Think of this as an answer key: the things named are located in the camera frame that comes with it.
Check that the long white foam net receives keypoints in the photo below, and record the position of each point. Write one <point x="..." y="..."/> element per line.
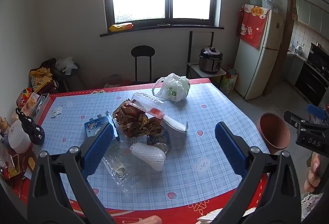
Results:
<point x="176" y="125"/>

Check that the clear plastic clamshell box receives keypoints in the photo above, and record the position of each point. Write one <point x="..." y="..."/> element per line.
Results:
<point x="147" y="102"/>

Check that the person's white garment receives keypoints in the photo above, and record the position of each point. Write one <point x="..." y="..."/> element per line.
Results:
<point x="208" y="216"/>

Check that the white lidded bowl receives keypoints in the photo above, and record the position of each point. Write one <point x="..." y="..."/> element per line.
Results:
<point x="19" y="137"/>

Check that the hanging paper ornament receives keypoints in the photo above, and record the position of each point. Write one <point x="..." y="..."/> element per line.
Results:
<point x="294" y="9"/>

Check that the yellow snack packet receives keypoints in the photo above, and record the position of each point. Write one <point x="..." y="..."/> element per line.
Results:
<point x="120" y="26"/>

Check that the clear plastic bag bundle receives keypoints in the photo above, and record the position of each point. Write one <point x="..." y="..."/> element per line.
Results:
<point x="276" y="3"/>

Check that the blue printed packet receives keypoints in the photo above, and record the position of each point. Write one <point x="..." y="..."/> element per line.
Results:
<point x="93" y="127"/>

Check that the crumpled white plastic bag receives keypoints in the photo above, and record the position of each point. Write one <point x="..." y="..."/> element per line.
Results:
<point x="65" y="64"/>

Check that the short white foam net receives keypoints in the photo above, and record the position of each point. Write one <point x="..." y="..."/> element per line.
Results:
<point x="149" y="157"/>

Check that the cream refrigerator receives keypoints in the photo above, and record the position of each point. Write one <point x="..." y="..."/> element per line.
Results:
<point x="259" y="67"/>

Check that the person's left hand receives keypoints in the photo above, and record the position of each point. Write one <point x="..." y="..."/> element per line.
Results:
<point x="150" y="220"/>

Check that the person's right forearm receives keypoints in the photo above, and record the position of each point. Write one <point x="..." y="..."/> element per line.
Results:
<point x="311" y="206"/>

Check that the red yellow snack packets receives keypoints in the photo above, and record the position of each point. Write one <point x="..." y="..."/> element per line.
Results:
<point x="27" y="99"/>

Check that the white electric kettle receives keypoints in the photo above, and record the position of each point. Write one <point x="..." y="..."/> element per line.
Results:
<point x="299" y="49"/>

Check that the grey kitchen base cabinet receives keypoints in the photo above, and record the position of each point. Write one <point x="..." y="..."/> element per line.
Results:
<point x="294" y="67"/>

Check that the grey kitchen wall cabinets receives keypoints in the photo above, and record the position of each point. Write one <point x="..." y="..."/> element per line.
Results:
<point x="312" y="14"/>

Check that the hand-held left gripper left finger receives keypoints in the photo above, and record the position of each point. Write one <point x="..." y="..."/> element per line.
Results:
<point x="99" y="148"/>

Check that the brown plastic flower pot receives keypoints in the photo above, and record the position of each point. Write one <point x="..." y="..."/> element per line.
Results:
<point x="273" y="134"/>

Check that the green white sack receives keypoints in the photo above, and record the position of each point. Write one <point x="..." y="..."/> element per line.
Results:
<point x="227" y="85"/>

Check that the small white sachet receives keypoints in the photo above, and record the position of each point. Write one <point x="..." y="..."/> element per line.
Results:
<point x="59" y="110"/>
<point x="53" y="114"/>

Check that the yellow snack bags pile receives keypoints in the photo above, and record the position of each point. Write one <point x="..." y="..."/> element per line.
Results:
<point x="41" y="80"/>

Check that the electric pressure cooker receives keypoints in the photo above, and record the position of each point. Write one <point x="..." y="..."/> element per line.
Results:
<point x="210" y="59"/>

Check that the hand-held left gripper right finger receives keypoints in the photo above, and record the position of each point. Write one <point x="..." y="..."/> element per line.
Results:
<point x="230" y="149"/>

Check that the red gift bag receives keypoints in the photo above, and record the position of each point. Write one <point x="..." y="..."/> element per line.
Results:
<point x="232" y="74"/>

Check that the black gourd figurine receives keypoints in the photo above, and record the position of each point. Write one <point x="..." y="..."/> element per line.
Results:
<point x="30" y="127"/>

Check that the white plastic bag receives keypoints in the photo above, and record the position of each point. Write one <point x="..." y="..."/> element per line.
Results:
<point x="65" y="64"/>
<point x="174" y="87"/>

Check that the gold red foil wrapper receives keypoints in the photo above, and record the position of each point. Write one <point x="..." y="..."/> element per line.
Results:
<point x="133" y="121"/>

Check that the person's right hand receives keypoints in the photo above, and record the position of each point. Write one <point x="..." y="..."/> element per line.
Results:
<point x="313" y="175"/>

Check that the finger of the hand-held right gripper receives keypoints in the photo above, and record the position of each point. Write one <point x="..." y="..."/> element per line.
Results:
<point x="294" y="118"/>
<point x="318" y="113"/>

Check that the red printed cloth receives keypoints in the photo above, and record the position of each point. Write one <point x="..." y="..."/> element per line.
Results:
<point x="253" y="26"/>

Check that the black round-back chair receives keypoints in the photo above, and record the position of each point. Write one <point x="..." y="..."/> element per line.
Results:
<point x="143" y="52"/>

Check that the grey open box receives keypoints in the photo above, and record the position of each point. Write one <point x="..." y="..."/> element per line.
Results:
<point x="41" y="107"/>

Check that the black stove oven unit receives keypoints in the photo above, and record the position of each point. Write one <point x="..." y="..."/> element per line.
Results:
<point x="312" y="74"/>

